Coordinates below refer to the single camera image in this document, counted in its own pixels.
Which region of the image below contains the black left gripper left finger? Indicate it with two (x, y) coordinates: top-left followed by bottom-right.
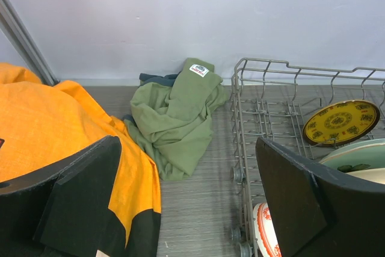
(1, 136), (122, 256)

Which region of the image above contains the orange Mickey t-shirt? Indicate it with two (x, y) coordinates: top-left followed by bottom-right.
(1, 63), (161, 256)

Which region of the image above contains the light green flower plate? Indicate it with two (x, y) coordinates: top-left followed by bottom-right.
(320, 138), (384, 173)

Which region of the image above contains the green crumpled cloth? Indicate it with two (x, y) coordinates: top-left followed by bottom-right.
(123, 58), (229, 181)

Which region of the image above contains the cream bird painted plate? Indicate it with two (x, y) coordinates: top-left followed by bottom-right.
(348, 168), (385, 184)

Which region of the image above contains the grey wire dish rack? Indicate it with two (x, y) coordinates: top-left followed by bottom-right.
(230, 58), (384, 256)

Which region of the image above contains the white red patterned bowl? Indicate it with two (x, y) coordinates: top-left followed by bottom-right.
(253, 202), (282, 257)

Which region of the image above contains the grey aluminium frame post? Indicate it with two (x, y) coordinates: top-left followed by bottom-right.
(1, 0), (60, 86)

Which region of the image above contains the yellow patterned small plate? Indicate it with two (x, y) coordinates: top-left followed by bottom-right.
(303, 100), (380, 147)

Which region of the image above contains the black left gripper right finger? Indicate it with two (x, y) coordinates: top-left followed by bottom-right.
(256, 137), (384, 256)

